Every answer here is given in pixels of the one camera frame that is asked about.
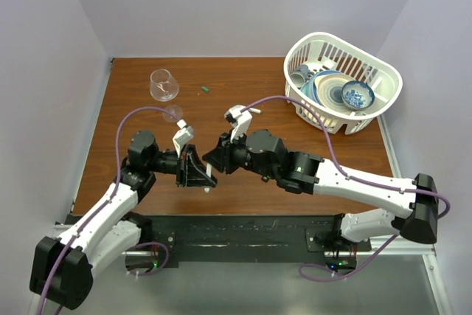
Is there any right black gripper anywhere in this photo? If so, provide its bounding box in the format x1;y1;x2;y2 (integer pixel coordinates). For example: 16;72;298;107
202;133;276;182

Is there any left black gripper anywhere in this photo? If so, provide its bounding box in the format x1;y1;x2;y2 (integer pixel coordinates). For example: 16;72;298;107
146;142;216;186

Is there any white pen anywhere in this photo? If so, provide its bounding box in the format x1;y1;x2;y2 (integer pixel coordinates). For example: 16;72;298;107
249;108;262;114
204;163;212;193

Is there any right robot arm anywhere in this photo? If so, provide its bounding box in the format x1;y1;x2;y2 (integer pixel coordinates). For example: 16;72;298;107
203;130;439;251

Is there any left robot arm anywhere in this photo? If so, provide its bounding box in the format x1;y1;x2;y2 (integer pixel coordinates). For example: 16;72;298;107
29;125;217;314

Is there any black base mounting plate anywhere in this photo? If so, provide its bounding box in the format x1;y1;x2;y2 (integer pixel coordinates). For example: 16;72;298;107
125;212;371;271

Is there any clear wine glass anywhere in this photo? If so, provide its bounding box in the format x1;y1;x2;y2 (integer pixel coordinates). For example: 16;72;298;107
150;69;183;122

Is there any light blue plate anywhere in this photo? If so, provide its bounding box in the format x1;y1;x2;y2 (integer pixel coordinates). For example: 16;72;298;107
300;71;326;104

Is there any grey mug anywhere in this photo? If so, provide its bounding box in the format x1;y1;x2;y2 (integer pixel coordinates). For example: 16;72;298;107
290;64;314;88

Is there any beige blue plate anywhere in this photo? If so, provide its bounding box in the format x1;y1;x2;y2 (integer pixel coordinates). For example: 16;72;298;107
316;73;352;114

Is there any white plastic dish basket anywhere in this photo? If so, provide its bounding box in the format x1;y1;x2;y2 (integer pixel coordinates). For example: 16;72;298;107
283;32;403;135

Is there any blue patterned bowl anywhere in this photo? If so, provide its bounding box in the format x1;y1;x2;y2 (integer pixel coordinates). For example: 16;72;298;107
341;80;375;110

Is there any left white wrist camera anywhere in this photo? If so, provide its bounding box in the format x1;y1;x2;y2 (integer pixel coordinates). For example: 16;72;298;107
173;119;195;157

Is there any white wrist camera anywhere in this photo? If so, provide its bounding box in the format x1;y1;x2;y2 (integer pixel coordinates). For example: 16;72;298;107
224;105;252;142
173;119;195;157

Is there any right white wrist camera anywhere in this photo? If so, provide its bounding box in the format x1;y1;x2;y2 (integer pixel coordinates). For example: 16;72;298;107
224;105;252;142

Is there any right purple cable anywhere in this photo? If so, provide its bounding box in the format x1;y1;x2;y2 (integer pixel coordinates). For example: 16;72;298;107
239;95;451;283

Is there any purple cable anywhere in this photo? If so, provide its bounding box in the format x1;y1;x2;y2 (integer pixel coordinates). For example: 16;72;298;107
36;107;181;315
239;95;451;283

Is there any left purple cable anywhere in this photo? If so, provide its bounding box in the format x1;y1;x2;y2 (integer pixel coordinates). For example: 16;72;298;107
36;107;181;315

